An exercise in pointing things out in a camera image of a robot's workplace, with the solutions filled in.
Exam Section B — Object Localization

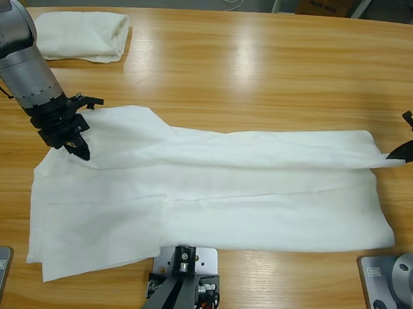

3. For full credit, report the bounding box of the white t-shirt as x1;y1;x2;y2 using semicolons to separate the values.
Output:
24;98;403;302

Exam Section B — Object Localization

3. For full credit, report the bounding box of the folded white cloth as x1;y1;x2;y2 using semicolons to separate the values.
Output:
33;8;132;65

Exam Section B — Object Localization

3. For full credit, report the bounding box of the cardboard box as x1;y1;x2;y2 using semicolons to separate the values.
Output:
295;0;356;18

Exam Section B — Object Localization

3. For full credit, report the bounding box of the white camera stand mount block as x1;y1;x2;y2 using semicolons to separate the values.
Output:
149;244;222;309

